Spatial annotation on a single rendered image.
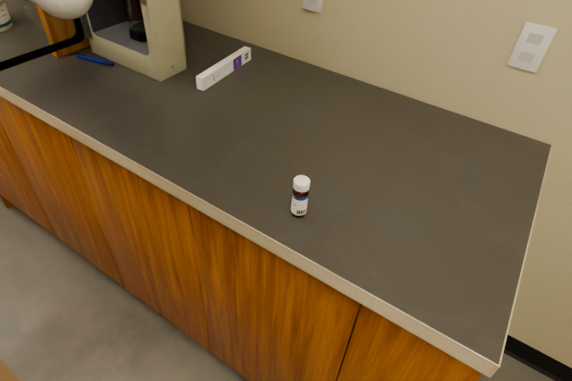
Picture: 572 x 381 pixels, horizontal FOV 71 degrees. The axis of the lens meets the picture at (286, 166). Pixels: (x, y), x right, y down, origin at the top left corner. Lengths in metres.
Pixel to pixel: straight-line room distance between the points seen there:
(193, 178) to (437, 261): 0.53
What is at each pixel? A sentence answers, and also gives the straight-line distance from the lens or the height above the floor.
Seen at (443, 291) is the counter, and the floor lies 0.94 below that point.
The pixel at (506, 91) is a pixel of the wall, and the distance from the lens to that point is 1.26.
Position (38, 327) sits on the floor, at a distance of 1.95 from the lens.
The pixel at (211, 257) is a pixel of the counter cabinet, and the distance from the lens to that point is 1.07.
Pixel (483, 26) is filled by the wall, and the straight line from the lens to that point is 1.22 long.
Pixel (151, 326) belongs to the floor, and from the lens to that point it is 1.80.
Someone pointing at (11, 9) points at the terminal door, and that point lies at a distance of 1.37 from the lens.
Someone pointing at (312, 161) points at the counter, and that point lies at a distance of 0.97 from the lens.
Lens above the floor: 1.55
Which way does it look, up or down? 40 degrees down
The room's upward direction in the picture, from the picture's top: 4 degrees clockwise
